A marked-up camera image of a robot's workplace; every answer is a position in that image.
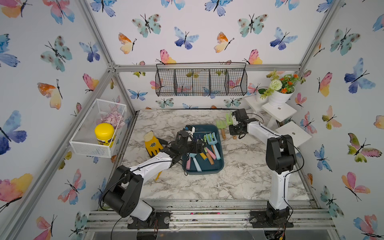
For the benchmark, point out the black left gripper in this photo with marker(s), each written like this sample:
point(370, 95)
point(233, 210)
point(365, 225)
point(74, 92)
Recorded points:
point(199, 148)

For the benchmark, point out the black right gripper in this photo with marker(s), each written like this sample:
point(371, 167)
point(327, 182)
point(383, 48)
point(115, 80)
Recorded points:
point(231, 131)

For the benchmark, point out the green rake wooden handle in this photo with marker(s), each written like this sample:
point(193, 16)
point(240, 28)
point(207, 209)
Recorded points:
point(206, 145)
point(222, 125)

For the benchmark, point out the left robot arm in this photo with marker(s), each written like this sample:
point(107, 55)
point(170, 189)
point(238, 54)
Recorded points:
point(123, 191)

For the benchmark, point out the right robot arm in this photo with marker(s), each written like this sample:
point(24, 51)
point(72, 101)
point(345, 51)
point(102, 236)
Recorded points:
point(280, 158)

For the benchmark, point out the dark teal storage box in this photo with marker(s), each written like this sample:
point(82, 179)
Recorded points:
point(206, 167)

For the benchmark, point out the yellow black garden glove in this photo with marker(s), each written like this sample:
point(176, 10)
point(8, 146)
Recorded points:
point(153, 145)

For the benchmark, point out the white stepped wooden shelf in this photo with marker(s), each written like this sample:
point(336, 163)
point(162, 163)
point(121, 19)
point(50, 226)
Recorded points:
point(278, 119)

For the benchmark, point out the small white pot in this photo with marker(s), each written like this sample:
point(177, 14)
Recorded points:
point(260, 98)

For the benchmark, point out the white flower pot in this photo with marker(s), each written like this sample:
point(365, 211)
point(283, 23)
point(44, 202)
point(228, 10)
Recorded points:
point(277, 99)

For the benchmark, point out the artificial flowers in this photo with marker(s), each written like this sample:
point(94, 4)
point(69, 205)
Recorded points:
point(285, 84)

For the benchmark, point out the pink items bag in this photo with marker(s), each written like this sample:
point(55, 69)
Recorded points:
point(115, 119)

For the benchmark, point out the yellow lidded jar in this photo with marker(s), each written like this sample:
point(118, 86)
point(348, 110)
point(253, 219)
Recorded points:
point(105, 134)

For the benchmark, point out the blue rake white handle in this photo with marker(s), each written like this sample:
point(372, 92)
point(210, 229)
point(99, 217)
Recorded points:
point(193, 156)

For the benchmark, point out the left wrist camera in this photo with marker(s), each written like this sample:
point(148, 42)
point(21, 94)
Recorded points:
point(185, 135)

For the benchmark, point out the purple rake pink handle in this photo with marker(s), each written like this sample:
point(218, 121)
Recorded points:
point(188, 164)

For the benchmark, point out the blue tool yellow handle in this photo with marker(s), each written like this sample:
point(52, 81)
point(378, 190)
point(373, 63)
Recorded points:
point(203, 156)

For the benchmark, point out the blue fork white handle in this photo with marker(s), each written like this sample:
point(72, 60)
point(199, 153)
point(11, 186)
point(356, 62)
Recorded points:
point(213, 141)

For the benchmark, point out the purple fork pink handle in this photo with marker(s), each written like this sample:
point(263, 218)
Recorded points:
point(213, 156)

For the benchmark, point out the black wire wall basket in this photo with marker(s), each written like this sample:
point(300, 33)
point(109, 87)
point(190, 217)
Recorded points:
point(201, 80)

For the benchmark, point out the white wire wall basket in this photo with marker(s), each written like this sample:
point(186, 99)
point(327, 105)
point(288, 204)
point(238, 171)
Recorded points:
point(84, 141)

